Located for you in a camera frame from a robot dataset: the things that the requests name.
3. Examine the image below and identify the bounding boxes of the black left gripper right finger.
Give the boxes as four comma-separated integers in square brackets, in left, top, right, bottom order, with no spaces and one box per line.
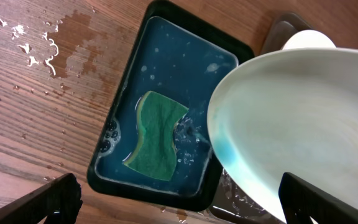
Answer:
[278,172,358,224]

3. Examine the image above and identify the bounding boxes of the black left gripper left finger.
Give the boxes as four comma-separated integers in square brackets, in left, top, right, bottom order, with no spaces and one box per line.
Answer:
[0,173,83,224]

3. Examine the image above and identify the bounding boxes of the white plate bottom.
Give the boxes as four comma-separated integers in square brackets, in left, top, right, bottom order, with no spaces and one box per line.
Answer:
[207,48,358,220]

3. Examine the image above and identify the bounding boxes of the white plate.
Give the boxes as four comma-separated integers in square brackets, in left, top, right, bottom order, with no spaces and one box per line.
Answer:
[207,48,358,220]
[282,30,336,50]

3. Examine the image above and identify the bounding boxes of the green yellow sponge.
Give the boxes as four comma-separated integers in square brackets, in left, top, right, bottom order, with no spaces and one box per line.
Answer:
[124,91,188,181]

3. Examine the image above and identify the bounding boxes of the dark brown serving tray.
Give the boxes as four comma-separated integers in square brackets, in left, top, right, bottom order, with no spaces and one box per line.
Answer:
[208,12,312,224]

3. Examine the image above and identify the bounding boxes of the black water basin tray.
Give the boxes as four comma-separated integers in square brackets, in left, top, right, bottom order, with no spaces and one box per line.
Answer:
[87,1,254,212]

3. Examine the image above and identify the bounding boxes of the white plate top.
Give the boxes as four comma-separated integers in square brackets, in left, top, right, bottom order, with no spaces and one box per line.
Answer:
[282,30,336,50]

